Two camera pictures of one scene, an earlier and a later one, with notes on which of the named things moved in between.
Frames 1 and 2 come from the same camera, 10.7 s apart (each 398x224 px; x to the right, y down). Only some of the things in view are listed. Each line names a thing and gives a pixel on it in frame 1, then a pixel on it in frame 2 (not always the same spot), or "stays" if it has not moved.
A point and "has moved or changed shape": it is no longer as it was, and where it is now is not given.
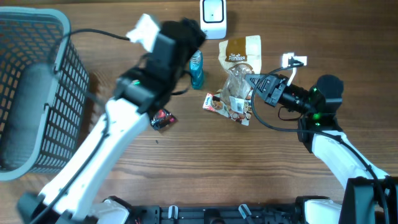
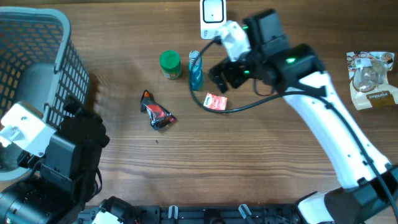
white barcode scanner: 213,18 stays
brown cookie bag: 241,58 has moved or changed shape
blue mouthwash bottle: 196,67 stays
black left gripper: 200,35 to 31,160
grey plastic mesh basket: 44,82 stays
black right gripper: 273,98 to 220,73
